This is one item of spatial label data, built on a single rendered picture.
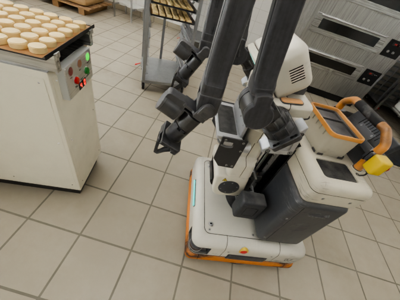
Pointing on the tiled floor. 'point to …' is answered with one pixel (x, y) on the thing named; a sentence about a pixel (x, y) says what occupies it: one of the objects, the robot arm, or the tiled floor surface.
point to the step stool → (128, 6)
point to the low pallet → (83, 6)
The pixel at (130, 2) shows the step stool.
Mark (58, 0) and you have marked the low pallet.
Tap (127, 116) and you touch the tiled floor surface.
